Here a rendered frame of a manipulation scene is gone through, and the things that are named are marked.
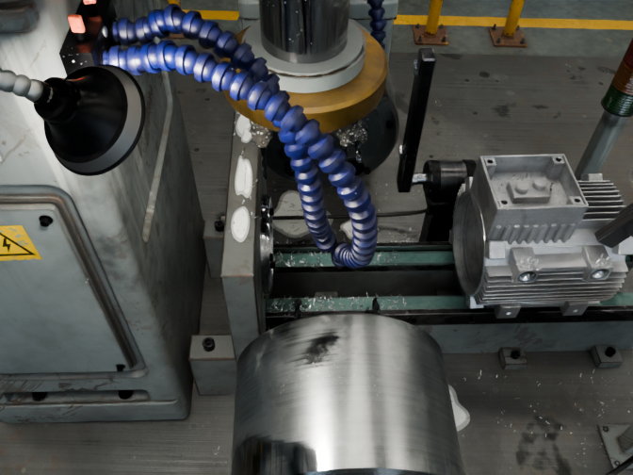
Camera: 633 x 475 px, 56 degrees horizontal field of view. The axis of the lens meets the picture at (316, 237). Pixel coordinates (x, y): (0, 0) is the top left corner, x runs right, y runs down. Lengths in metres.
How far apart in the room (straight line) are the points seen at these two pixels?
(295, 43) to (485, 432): 0.67
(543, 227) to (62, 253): 0.59
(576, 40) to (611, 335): 2.55
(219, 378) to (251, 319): 0.20
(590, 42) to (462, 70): 1.93
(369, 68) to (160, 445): 0.64
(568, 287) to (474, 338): 0.20
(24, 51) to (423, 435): 0.47
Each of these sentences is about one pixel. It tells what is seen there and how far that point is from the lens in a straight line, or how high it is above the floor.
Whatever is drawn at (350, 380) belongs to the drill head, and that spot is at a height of 1.16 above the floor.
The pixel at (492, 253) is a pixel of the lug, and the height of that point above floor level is 1.08.
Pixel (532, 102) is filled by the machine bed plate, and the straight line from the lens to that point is 1.58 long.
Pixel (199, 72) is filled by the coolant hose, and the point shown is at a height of 1.45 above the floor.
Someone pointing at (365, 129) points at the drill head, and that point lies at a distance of 0.98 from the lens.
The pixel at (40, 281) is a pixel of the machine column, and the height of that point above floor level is 1.19.
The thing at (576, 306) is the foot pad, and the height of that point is 0.98.
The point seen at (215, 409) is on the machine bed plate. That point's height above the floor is 0.80.
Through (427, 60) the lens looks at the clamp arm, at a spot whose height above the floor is 1.25.
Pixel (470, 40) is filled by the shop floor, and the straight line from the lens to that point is 3.31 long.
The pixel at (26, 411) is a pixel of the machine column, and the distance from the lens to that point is 1.00.
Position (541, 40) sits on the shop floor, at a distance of 3.43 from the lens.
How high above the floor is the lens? 1.70
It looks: 51 degrees down
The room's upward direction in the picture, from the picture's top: 2 degrees clockwise
